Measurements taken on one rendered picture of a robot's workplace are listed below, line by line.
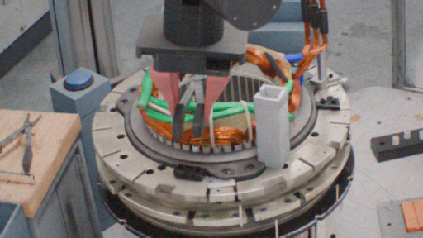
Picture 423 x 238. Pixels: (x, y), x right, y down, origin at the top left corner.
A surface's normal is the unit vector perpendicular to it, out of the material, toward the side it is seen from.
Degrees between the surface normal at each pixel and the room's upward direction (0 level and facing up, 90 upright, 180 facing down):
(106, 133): 0
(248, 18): 95
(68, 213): 90
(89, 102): 90
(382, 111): 0
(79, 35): 90
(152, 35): 7
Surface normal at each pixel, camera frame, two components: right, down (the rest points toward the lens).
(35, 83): -0.08, -0.83
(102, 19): 0.48, 0.44
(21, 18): 0.91, 0.15
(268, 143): -0.40, 0.53
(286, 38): -0.07, 0.55
